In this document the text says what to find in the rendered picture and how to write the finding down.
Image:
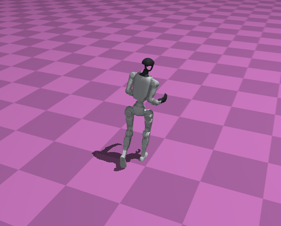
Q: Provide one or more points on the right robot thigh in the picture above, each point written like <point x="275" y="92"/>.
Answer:
<point x="148" y="116"/>

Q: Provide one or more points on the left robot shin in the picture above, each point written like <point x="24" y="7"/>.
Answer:
<point x="126" y="144"/>

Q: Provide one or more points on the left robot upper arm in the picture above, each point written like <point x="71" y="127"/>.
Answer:
<point x="130" y="83"/>

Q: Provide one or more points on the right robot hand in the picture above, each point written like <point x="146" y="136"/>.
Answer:
<point x="163" y="99"/>

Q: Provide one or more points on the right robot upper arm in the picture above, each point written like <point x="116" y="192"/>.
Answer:
<point x="155" y="85"/>

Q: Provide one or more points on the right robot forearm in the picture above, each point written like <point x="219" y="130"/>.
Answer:
<point x="155" y="102"/>

